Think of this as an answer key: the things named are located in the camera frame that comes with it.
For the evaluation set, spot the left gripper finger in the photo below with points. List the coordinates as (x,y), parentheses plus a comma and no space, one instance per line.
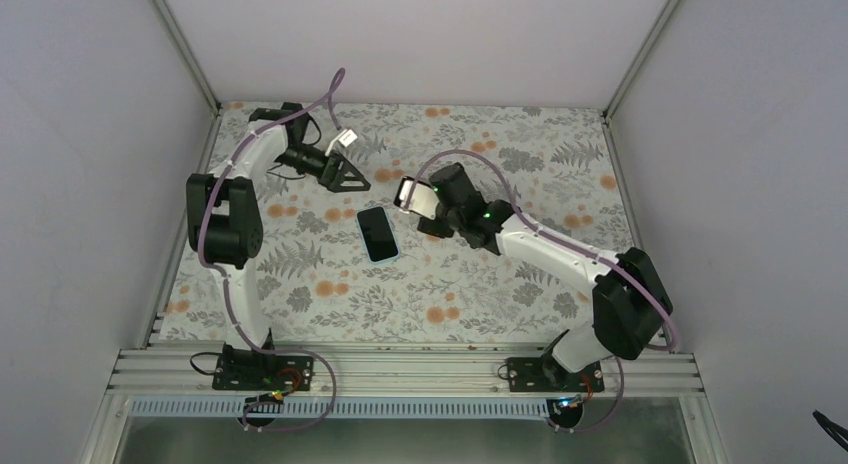
(333,173)
(347,181)

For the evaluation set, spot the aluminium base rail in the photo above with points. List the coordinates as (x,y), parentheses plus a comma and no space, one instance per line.
(371,371)

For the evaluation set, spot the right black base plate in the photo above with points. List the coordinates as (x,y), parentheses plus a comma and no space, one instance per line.
(543,375)

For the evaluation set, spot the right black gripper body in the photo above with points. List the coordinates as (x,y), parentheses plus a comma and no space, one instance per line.
(451,220)

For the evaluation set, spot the black object at corner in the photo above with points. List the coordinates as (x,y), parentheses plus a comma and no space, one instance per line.
(835,431)

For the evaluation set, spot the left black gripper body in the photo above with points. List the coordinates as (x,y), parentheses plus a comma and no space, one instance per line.
(292,158)

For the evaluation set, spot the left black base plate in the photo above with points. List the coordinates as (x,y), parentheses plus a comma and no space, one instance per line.
(247,370)

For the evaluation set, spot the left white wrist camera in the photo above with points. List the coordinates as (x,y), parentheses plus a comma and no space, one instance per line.
(343,139)

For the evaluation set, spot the phone in light-blue case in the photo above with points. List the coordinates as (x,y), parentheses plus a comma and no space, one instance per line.
(377,234)

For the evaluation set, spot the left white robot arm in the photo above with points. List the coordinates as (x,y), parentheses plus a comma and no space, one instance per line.
(224,220)

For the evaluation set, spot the white slotted cable duct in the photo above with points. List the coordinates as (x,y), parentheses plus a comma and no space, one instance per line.
(344,408)

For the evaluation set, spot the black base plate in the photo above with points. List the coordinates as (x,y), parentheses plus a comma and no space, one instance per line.
(543,375)
(247,370)

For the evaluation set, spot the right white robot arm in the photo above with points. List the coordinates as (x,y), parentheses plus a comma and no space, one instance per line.
(629,302)

